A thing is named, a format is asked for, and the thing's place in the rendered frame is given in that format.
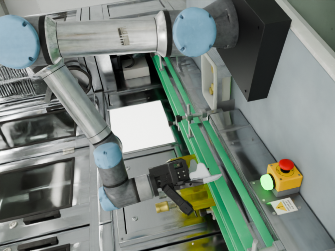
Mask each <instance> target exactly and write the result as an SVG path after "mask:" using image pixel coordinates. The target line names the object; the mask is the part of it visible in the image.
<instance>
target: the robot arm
mask: <svg viewBox="0 0 335 251"><path fill-rule="evenodd" d="M238 37H239V21H238V15H237V11H236V8H235V5H234V3H233V2H232V0H216V1H215V2H213V3H211V4H209V5H208V6H206V7H204V8H198V7H189V8H186V9H180V10H161V11H160V12H159V13H158V14H157V15H156V16H155V17H145V18H124V19H103V20H81V21H60V22H57V21H55V20H53V19H52V18H51V17H50V16H48V15H43V16H17V15H12V14H10V15H4V16H1V17H0V64H2V65H4V66H6V67H9V68H13V69H24V68H27V67H29V68H30V69H31V70H32V71H33V72H34V74H35V75H37V76H41V77H42V78H43V80H44V81H45V82H46V84H47V85H48V86H49V88H50V89H51V90H52V92H53V93H54V94H55V96H56V97H57V98H58V100H59V101H60V102H61V104H62V105H63V106H64V108H65V109H66V110H67V111H68V113H69V114H70V115H71V117H72V118H73V119H74V121H75V122H76V123H77V125H78V126H79V127H80V129H81V130H82V131H83V133H84V134H85V135H86V137H87V138H88V139H89V141H90V142H91V143H92V144H93V146H94V147H95V150H94V152H93V154H94V158H95V164H96V165H97V168H98V171H99V174H100V177H101V180H102V183H103V186H102V187H100V188H99V190H98V195H99V199H100V204H101V206H102V208H103V210H104V211H111V210H115V209H121V208H123V207H126V206H129V205H132V204H136V203H139V202H142V201H146V200H149V199H153V198H154V196H155V197H157V196H159V193H158V189H159V188H161V189H162V191H163V192H164V193H165V194H166V195H167V196H168V197H170V198H171V199H172V200H173V201H174V202H175V203H176V204H177V205H178V206H179V208H180V210H181V211H182V212H183V213H184V214H187V215H188V216H190V214H191V213H192V212H193V211H194V209H193V206H192V204H191V203H190V202H188V201H187V200H185V199H184V198H183V197H181V196H180V195H179V194H178V193H177V192H176V190H181V189H185V188H189V187H194V186H198V185H202V184H205V183H209V182H212V181H215V180H217V179H219V178H220V177H221V176H222V173H220V174H215V175H211V174H210V173H209V168H206V166H205V164H204V163H202V162H201V163H198V164H197V163H196V161H195V160H194V159H192V160H191V161H190V167H189V168H188V165H187V164H186V160H184V159H182V158H179V159H176V160H172V161H169V162H166V163H165V164H163V165H159V166H156V167H150V168H148V170H149V175H147V174H144V175H141V176H137V177H135V178H134V177H133V178H130V179H129V178H128V174H127V171H126V168H125V164H124V158H123V145H122V142H121V140H120V138H119V137H118V136H116V135H114V133H113V132H112V130H111V129H110V128H109V126H108V125H107V123H106V122H105V120H104V119H103V118H102V116H101V115H100V113H99V112H98V111H97V109H96V108H95V106H94V105H93V103H92V102H91V101H90V99H89V98H88V96H87V95H86V94H85V92H84V91H83V89H82V88H81V86H80V85H79V84H78V82H77V81H76V79H75V78H74V77H73V75H72V74H71V72H70V71H69V70H68V68H67V67H66V65H65V64H64V58H69V57H84V56H100V55H115V54H131V53H146V52H157V53H158V54H160V55H161V56H162V57H176V56H188V57H197V56H200V55H203V54H205V53H206V52H207V51H209V50H210V49H211V47H215V48H224V49H228V48H232V47H235V46H236V44H237V41H238ZM158 180H160V181H159V182H157V181H158Z"/></svg>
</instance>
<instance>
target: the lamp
mask: <svg viewBox="0 0 335 251"><path fill-rule="evenodd" d="M261 185H262V187H263V188H264V189H266V190H271V189H275V188H276V182H275V179H274V177H273V175H272V174H270V173H269V174H266V175H263V176H262V177H261Z"/></svg>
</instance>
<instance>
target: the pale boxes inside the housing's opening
mask: <svg viewBox="0 0 335 251"><path fill-rule="evenodd" d="M120 55H126V54H117V56H120ZM134 60H135V64H134V65H133V66H132V67H131V68H126V67H127V66H129V65H131V64H132V60H131V59H127V60H121V63H122V68H123V73H124V78H125V80H127V79H132V78H138V77H143V76H149V75H150V73H149V67H148V64H147V61H146V58H145V56H144V57H138V58H134Z"/></svg>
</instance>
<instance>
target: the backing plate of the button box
mask: <svg viewBox="0 0 335 251"><path fill-rule="evenodd" d="M250 184H251V186H252V188H253V189H254V191H255V193H256V195H257V196H258V198H259V200H260V202H261V203H262V204H264V203H268V202H273V201H277V200H281V199H285V198H289V197H293V196H298V195H299V193H294V194H290V195H286V196H282V197H276V196H275V195H274V193H273V191H272V190H266V189H264V188H263V187H262V185H261V179H259V180H255V181H251V182H250Z"/></svg>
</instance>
